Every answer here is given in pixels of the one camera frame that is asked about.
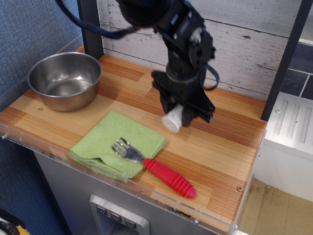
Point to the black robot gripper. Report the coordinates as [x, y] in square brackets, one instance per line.
[190, 93]

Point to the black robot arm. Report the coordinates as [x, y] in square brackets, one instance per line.
[190, 47]

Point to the green folded towel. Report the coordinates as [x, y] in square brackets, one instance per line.
[96, 150]

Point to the yellow object at corner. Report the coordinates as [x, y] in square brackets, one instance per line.
[11, 229]

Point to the stainless steel bowl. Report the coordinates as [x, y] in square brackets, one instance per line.
[67, 81]

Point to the white toy sink drainboard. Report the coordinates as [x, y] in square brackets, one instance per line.
[285, 159]

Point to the silver toy dishwasher panel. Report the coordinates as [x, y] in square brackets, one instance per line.
[93, 204]

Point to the clear acrylic table edge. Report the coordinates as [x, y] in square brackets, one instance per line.
[218, 163]

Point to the red handled fork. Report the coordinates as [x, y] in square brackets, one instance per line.
[172, 178]

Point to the black vertical post right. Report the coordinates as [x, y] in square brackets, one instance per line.
[296, 31]

